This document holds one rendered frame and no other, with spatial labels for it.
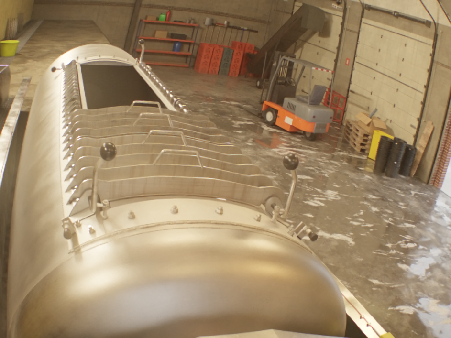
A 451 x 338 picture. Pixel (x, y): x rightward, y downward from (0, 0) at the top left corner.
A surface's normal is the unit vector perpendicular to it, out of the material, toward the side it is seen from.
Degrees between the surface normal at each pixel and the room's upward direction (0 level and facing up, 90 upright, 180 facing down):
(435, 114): 90
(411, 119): 90
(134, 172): 90
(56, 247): 40
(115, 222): 21
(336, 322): 76
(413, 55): 90
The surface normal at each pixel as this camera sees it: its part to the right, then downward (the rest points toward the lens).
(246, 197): 0.36, 0.40
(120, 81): 0.06, 0.53
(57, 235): -0.40, -0.76
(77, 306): 0.02, -0.14
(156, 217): 0.03, -0.91
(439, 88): -0.91, -0.05
